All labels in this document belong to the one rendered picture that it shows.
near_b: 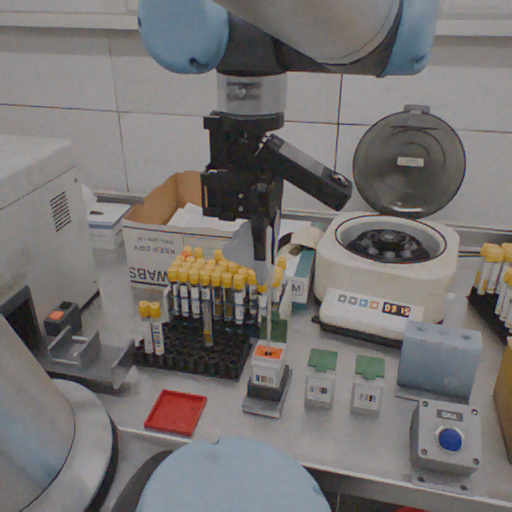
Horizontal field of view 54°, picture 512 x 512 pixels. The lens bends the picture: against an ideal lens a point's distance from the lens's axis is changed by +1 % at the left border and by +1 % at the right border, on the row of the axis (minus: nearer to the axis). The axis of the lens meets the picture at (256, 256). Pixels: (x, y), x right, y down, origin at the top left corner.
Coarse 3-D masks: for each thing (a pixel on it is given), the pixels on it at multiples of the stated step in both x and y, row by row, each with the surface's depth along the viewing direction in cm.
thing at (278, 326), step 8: (272, 312) 71; (264, 320) 72; (272, 320) 72; (280, 320) 71; (264, 328) 72; (272, 328) 72; (280, 328) 72; (264, 336) 73; (272, 336) 72; (280, 336) 72
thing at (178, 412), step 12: (168, 396) 73; (180, 396) 73; (192, 396) 73; (204, 396) 72; (156, 408) 71; (168, 408) 71; (180, 408) 71; (192, 408) 71; (156, 420) 69; (168, 420) 69; (180, 420) 69; (192, 420) 69; (180, 432) 67; (192, 432) 67
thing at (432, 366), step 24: (408, 336) 70; (432, 336) 70; (456, 336) 70; (480, 336) 70; (408, 360) 72; (432, 360) 71; (456, 360) 69; (408, 384) 74; (432, 384) 73; (456, 384) 71
